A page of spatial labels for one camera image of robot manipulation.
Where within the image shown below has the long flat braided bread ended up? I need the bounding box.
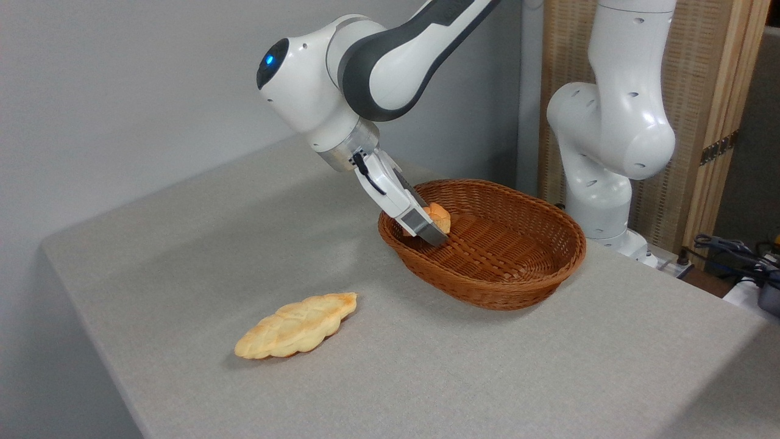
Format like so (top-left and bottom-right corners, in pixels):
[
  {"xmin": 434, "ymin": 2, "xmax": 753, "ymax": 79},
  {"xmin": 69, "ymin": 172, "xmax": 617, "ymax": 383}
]
[{"xmin": 234, "ymin": 292, "xmax": 358, "ymax": 360}]

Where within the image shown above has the metal screen hinge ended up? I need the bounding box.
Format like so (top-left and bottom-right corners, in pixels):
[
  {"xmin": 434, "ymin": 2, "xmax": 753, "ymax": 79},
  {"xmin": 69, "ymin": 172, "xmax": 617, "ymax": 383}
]
[{"xmin": 700, "ymin": 130, "xmax": 739, "ymax": 166}]

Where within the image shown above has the round knotted bread roll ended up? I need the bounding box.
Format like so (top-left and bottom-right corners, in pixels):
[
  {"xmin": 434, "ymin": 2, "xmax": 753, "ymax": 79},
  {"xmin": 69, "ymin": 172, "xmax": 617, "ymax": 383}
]
[{"xmin": 402, "ymin": 202, "xmax": 452, "ymax": 238}]

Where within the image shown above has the brown wicker basket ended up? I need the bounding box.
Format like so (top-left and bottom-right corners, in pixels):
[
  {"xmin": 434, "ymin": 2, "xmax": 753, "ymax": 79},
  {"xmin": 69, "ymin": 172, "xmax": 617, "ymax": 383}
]
[{"xmin": 377, "ymin": 178, "xmax": 587, "ymax": 312}]

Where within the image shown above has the white sheet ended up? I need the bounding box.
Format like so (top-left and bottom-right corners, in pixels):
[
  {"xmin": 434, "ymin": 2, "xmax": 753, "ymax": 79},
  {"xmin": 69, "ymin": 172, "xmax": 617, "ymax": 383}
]
[{"xmin": 722, "ymin": 277, "xmax": 762, "ymax": 312}]

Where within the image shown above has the grey tablecloth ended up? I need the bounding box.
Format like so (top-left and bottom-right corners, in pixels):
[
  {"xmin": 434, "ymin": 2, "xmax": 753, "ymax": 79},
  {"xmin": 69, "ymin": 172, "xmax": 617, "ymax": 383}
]
[{"xmin": 41, "ymin": 129, "xmax": 780, "ymax": 439}]

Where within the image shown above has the white vertical pipe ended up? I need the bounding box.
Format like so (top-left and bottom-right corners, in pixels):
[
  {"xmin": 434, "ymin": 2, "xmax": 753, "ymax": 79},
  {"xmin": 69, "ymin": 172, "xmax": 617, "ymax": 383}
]
[{"xmin": 517, "ymin": 0, "xmax": 545, "ymax": 197}]

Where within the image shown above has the black cable bundle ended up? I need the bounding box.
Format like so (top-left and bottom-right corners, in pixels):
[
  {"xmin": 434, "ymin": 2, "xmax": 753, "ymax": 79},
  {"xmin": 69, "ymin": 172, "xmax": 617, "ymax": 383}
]
[{"xmin": 692, "ymin": 234, "xmax": 780, "ymax": 288}]

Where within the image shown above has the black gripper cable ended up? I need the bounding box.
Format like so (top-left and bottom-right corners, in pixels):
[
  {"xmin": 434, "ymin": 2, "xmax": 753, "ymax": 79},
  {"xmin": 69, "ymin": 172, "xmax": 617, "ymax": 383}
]
[{"xmin": 352, "ymin": 151, "xmax": 387, "ymax": 196}]

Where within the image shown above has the wooden rattan folding screen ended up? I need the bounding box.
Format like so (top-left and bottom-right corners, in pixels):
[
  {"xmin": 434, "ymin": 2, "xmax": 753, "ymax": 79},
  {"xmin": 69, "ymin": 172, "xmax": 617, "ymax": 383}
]
[{"xmin": 539, "ymin": 0, "xmax": 772, "ymax": 270}]

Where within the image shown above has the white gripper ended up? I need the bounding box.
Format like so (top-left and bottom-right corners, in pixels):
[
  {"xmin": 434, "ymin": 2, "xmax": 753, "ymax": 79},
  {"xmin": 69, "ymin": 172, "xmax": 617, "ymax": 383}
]
[{"xmin": 353, "ymin": 148, "xmax": 450, "ymax": 248}]

